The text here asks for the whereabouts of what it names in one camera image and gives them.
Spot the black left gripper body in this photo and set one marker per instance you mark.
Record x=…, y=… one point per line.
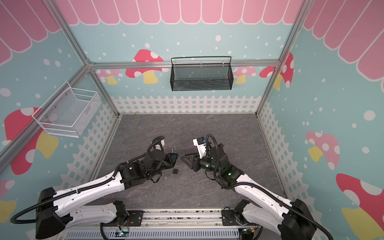
x=165, y=165

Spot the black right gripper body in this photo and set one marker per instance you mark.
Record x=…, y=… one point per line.
x=195, y=162

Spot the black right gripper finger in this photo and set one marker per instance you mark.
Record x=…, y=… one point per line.
x=188, y=157
x=189, y=162

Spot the black padlock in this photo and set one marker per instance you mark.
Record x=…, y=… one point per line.
x=175, y=170

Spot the blue padlock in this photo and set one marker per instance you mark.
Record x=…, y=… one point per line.
x=173, y=159

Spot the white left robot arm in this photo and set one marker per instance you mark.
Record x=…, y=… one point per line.
x=59, y=210

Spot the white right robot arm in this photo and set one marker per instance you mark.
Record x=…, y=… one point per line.
x=291, y=220

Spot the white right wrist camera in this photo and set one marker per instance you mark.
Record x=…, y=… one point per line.
x=200, y=143

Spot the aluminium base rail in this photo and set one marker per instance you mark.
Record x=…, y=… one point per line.
x=168, y=224

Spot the black wire basket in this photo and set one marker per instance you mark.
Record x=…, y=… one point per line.
x=212, y=73

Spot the white wire basket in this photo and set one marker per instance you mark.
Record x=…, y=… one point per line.
x=68, y=112

